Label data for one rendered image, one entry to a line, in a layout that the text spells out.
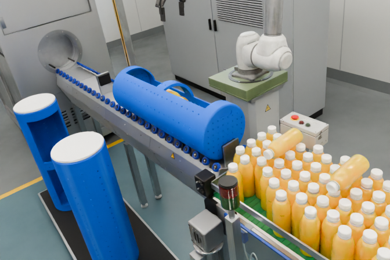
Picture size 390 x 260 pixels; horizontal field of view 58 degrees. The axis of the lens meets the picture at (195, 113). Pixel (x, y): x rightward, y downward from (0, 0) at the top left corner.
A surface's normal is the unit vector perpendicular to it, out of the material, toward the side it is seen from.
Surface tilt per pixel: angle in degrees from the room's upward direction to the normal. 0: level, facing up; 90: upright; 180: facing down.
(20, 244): 0
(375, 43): 90
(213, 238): 90
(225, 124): 90
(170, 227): 0
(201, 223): 0
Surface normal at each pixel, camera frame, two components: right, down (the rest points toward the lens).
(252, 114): -0.14, 0.50
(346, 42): -0.79, 0.39
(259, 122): 0.60, 0.32
